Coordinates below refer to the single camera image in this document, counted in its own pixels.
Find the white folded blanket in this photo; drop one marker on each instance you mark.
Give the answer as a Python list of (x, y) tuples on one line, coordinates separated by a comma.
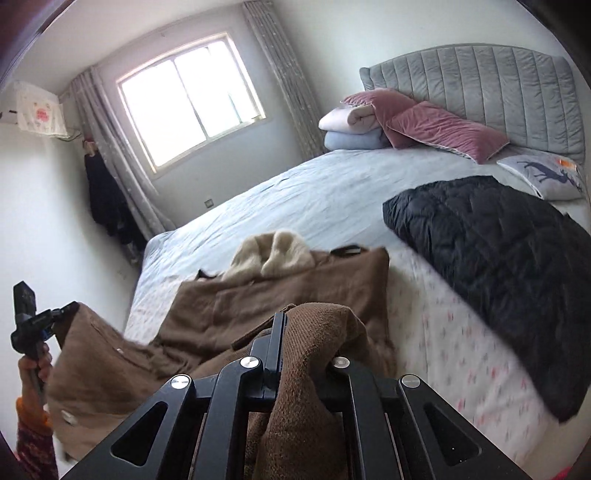
[(341, 122)]

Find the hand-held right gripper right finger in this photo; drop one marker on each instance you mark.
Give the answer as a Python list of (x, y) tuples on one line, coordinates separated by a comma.
[(353, 385)]

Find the person's left hand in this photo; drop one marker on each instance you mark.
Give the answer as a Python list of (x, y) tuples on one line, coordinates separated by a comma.
[(44, 369)]

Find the black quilted blanket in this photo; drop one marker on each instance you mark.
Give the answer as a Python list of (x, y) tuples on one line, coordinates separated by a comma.
[(498, 258)]

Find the brown coat with fur hood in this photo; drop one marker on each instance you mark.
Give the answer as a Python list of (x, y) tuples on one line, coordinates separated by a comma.
[(277, 286)]

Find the grey patterned curtain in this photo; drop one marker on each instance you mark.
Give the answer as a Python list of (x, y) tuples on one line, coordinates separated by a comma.
[(115, 152), (286, 83)]

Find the air conditioner with white cover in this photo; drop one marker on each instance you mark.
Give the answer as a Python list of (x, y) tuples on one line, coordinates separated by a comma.
[(39, 113)]

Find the small pink velvet pillow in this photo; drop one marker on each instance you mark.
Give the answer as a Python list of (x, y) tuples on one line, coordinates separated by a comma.
[(369, 99)]

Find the large pink velvet pillow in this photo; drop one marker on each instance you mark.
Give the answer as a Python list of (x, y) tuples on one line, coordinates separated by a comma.
[(438, 129)]

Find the light blue folded blanket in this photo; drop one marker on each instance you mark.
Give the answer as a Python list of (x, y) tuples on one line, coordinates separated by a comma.
[(351, 141)]

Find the grey padded headboard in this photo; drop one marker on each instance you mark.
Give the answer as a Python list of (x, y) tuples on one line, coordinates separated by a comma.
[(485, 83)]

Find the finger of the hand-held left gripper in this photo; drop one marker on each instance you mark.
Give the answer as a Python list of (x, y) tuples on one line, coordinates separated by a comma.
[(57, 313)]

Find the window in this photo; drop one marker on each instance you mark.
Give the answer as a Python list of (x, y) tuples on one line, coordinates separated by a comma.
[(184, 101)]

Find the dark hanging clothes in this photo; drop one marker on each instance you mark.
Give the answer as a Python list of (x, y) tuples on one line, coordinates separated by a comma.
[(104, 194)]

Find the bed with light sheet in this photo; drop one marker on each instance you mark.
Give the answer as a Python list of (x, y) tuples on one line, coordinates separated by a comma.
[(332, 194)]

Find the deer print pillow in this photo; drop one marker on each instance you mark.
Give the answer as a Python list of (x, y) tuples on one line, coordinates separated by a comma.
[(540, 175)]

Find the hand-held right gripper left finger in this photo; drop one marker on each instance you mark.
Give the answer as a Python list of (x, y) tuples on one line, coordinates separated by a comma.
[(277, 341)]

